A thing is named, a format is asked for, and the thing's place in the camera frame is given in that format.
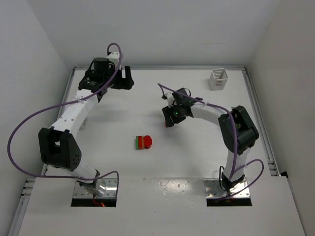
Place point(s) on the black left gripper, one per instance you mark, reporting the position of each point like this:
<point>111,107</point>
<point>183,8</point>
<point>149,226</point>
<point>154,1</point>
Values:
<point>120,82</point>

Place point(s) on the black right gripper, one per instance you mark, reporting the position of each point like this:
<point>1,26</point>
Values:
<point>168,116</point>

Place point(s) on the red green brown lego stack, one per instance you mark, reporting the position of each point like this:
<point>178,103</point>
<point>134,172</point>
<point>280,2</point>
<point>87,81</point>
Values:
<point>143,142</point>

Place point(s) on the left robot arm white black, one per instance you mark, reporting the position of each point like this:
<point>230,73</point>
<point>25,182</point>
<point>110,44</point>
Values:
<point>58,147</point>

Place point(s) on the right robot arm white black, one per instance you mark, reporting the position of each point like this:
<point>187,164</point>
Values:
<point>238,130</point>

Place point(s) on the white slotted container near left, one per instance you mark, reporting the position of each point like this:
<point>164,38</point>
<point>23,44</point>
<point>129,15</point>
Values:
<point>84,123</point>

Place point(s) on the white slotted container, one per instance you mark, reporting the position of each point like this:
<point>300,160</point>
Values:
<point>218,79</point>
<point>84,123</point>

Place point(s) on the white slotted container far right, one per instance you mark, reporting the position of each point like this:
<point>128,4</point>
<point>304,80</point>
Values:
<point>218,79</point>

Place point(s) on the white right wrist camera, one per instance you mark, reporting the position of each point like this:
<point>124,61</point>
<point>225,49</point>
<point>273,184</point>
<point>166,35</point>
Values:
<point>169,98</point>

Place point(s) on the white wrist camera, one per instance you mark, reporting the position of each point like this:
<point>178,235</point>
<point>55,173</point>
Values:
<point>114,57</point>
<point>169,98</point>

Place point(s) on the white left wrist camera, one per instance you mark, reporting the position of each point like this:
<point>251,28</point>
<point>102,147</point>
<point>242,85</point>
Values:
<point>114,57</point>

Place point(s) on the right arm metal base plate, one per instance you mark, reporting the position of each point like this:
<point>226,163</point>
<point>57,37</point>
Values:
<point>214,191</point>

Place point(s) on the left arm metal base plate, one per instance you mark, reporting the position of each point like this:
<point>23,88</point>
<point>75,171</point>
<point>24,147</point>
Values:
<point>104,188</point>

